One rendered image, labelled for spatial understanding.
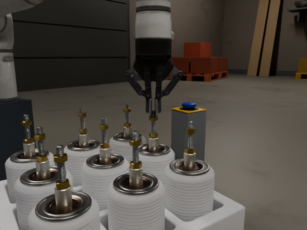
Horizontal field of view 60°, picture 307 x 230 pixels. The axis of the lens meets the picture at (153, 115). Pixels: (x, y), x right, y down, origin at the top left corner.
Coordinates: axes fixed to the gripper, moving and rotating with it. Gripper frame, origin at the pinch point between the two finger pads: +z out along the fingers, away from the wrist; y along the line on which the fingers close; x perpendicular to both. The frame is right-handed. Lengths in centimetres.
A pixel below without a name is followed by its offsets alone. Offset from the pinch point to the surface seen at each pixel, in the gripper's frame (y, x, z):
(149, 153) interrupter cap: -0.9, -3.0, 9.7
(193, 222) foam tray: 7.3, -16.6, 17.0
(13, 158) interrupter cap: -28.5, -6.6, 9.6
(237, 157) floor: 38, 61, 35
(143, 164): -2.0, -4.5, 11.5
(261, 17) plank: 239, 613, -97
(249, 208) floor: 28.9, 17.4, 35.1
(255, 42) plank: 227, 606, -41
